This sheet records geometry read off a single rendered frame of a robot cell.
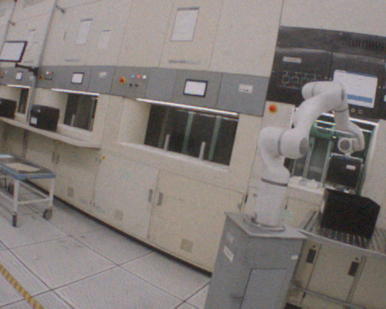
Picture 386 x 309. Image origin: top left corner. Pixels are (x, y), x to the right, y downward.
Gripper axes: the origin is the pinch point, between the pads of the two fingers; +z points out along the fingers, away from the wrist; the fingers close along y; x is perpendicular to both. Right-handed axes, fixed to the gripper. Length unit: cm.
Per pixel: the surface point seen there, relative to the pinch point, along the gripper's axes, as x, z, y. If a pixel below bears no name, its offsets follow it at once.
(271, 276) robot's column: -62, -95, -11
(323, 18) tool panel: 83, -18, -28
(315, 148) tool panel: -3, 72, -34
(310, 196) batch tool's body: -36.3, -17.6, -14.9
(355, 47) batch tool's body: 66, -16, -4
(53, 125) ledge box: -34, -40, -285
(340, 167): -14.2, 3.1, -2.0
